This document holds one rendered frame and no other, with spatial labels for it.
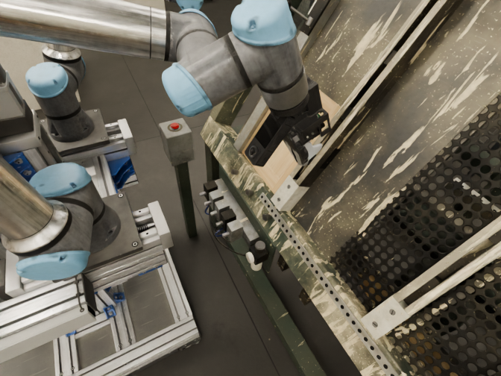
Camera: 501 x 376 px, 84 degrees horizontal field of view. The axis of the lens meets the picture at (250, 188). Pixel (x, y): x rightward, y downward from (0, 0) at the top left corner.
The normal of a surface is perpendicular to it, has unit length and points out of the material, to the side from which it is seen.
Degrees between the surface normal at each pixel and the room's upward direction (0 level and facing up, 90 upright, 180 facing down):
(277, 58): 95
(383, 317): 59
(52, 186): 8
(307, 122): 27
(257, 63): 80
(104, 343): 0
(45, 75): 7
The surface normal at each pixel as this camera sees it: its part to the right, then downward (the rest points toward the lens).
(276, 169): -0.71, -0.05
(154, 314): 0.07, -0.65
